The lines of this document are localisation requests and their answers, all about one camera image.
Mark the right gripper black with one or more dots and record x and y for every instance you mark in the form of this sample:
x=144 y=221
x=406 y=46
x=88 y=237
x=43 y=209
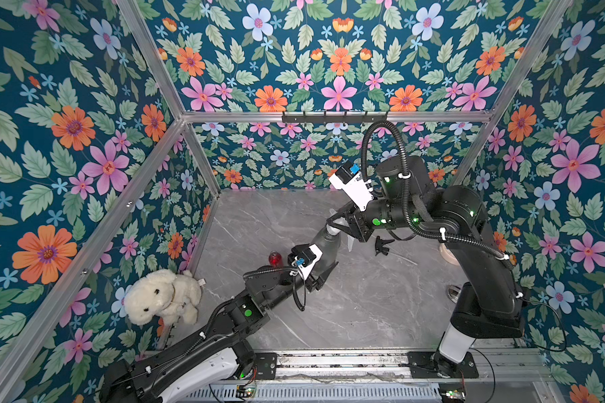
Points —
x=358 y=227

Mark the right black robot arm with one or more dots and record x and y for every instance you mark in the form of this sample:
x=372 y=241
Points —
x=490 y=303

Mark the cream plush teddy bear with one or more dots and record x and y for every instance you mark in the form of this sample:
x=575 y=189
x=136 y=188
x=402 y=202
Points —
x=164 y=294

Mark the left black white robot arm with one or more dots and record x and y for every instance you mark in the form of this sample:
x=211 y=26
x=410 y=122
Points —
x=219 y=350

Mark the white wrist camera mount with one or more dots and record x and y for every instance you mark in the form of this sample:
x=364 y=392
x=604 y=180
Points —
x=305 y=257
x=349 y=179

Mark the small red object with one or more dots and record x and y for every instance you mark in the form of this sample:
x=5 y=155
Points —
x=275 y=260

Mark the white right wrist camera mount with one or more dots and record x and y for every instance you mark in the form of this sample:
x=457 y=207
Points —
x=349 y=179

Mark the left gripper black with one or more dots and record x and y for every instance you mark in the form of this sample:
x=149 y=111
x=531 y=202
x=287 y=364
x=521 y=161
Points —
x=315 y=284

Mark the black metal ceiling bracket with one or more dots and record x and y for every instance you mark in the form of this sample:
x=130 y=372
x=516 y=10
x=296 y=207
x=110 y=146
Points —
x=331 y=118

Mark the clear plastic spray bottle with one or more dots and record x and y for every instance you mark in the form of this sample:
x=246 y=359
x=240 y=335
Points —
x=328 y=244

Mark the metal base rail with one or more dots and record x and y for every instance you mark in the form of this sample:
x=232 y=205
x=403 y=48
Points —
x=488 y=374

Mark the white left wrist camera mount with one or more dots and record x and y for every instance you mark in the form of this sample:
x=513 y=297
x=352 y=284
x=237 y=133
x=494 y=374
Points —
x=305 y=257

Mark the striped oblong case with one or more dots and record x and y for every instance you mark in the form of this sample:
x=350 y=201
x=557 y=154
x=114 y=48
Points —
x=453 y=293

